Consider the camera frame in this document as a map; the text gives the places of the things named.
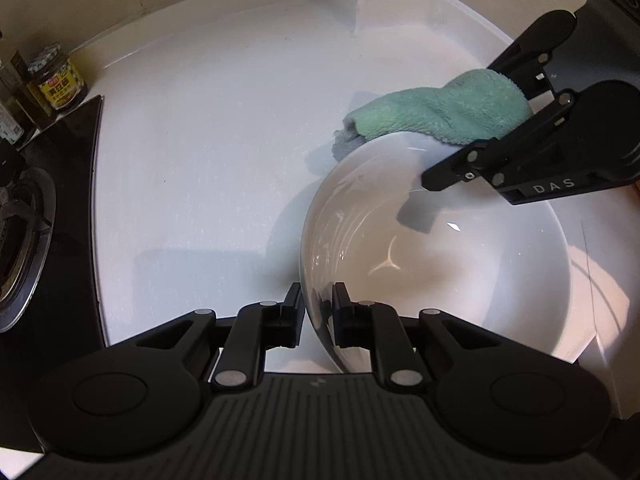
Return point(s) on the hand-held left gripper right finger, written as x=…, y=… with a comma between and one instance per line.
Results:
x=340, y=316

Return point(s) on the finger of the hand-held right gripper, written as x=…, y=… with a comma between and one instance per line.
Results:
x=450, y=172
x=530, y=42

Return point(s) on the black cap oil bottle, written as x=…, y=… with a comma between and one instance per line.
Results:
x=30, y=105

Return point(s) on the white bowl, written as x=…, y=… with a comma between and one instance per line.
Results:
x=440, y=280

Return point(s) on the yellow cap clear bottle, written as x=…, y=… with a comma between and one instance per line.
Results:
x=10, y=125

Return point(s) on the round stove burner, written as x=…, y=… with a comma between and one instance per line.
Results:
x=20, y=260

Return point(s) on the black glass gas stove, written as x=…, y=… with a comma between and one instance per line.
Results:
x=65, y=210

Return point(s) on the yellow label sauce jar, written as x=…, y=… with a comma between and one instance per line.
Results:
x=57, y=87

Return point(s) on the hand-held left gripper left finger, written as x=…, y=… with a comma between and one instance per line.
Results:
x=295, y=316

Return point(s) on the green cloth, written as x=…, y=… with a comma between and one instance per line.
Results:
x=450, y=105

